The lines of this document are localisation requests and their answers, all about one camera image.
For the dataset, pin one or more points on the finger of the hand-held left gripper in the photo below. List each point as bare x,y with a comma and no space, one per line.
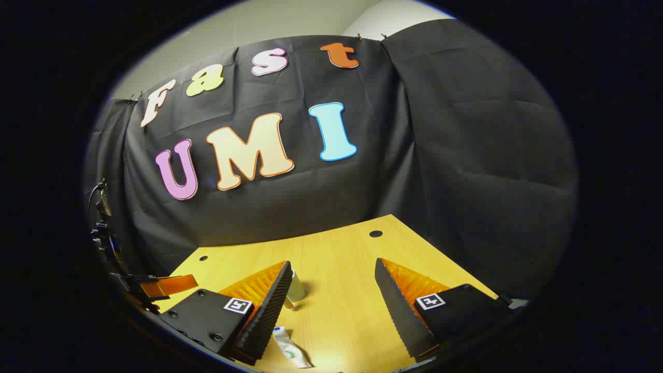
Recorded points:
168,286

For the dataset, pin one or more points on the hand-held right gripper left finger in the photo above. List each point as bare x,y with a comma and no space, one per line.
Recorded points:
269,311

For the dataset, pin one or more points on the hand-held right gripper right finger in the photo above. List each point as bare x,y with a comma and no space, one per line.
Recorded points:
399,316

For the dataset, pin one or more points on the white toothpaste tube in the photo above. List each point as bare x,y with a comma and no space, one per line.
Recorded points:
290,348

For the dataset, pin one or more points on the wooden desktop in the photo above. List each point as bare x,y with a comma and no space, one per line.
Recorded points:
336,269

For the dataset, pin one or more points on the black backdrop cloth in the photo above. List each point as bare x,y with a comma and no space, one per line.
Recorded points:
311,197

